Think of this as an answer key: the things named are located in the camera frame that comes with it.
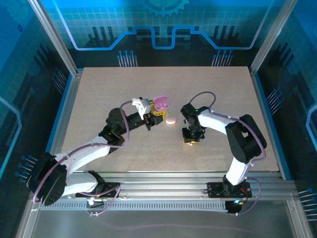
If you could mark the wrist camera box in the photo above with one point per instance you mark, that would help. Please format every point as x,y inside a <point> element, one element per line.
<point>185,124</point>
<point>147,104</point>

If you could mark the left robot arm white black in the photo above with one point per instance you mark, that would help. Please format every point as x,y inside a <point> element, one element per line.
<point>81,153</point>

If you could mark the black controller box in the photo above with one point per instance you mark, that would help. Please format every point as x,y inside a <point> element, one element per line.
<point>232,209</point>

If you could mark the grey metal tray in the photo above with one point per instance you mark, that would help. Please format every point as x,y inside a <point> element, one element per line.
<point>161,223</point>

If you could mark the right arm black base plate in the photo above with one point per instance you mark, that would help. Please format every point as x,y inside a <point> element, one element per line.
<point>215,192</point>

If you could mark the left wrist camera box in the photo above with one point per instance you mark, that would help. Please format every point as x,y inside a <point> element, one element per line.
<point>147,104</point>

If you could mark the purple earbud charging case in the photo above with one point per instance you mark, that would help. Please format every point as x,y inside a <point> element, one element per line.
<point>162,106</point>

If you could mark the aluminium table rail wide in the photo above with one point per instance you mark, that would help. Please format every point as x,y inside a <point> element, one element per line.
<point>161,184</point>

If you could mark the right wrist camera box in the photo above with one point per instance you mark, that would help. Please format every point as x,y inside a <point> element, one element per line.
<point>185,124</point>

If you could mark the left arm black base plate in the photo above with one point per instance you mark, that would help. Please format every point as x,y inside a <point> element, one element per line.
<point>110,195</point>

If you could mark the aluminium frame post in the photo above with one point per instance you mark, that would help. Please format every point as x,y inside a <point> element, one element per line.
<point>270,37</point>
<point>58,42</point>

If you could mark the pink earbud charging case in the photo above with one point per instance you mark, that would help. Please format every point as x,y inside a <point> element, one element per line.
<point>171,120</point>

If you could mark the aluminium table side rail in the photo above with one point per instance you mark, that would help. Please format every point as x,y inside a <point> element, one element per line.
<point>69,99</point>
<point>261,99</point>

